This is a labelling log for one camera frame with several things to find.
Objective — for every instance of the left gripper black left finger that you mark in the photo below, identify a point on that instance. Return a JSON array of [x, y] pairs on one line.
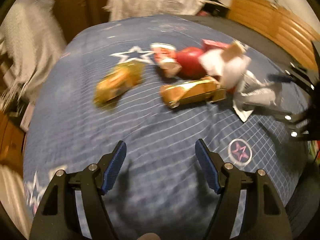
[[57, 214]]

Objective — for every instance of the silver white wrapper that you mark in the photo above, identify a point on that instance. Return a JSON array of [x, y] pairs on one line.
[[250, 93]]

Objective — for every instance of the wooden headboard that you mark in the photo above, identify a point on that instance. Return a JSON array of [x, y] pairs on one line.
[[281, 26]]

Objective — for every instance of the wooden chest of drawers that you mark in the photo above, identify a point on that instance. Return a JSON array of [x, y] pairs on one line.
[[11, 143]]

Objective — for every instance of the white crumpled tissue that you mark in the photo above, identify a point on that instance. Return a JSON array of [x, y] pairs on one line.
[[226, 65]]

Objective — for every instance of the gold foil snack bag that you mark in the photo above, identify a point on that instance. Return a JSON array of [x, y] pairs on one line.
[[204, 89]]

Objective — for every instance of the blue quilted bed cover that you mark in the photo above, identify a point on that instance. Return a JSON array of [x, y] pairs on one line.
[[160, 187]]

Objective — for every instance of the red apple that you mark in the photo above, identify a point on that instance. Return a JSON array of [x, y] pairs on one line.
[[188, 58]]

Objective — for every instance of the red white crumpled cup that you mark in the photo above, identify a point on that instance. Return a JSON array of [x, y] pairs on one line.
[[165, 57]]

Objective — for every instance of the gold foil wrapper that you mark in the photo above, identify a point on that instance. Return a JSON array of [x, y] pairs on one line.
[[123, 77]]

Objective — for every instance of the white crumpled bedding pile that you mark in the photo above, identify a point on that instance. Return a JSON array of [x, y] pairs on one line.
[[122, 9]]

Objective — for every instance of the grey striped hanging blanket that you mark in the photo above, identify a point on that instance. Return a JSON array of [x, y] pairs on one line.
[[32, 37]]

